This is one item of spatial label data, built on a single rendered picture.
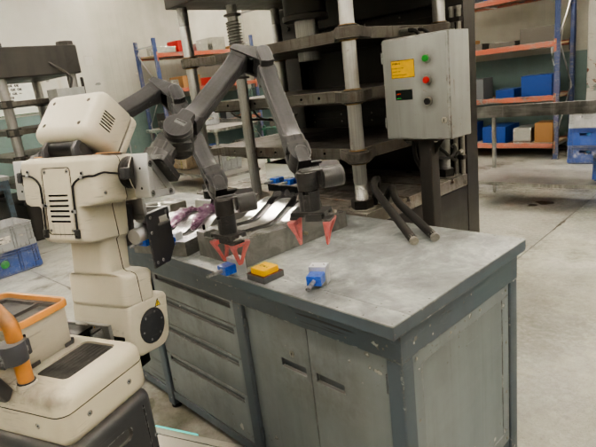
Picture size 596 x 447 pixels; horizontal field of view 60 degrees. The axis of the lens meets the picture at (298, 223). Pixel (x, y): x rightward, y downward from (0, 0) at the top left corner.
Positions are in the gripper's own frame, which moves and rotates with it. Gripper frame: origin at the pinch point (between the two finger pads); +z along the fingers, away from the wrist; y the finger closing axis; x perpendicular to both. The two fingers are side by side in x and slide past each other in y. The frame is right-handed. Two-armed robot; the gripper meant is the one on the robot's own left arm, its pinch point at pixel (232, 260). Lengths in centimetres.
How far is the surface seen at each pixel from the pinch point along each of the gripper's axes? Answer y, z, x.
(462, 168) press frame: 9, 3, -157
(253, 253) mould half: 1.1, 0.8, -9.0
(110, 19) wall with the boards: 752, -188, -351
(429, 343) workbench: -59, 18, -16
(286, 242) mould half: 1.0, 1.7, -23.8
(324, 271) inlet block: -31.4, 0.8, -7.8
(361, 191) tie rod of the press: 13, -2, -80
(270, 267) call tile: -13.8, 1.0, -3.1
